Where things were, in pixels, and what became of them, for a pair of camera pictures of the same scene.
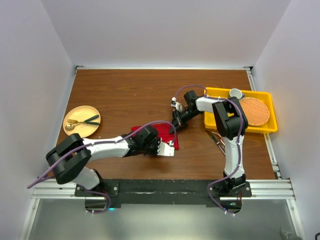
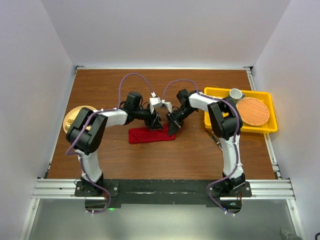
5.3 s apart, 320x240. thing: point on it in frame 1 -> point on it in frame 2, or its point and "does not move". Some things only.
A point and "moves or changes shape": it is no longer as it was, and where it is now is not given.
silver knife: (221, 146) does not move
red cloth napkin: (163, 132) moves or changes shape
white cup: (236, 92) does not move
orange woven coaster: (256, 111) does not move
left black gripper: (156, 140) -> (153, 121)
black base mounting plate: (163, 191) does not move
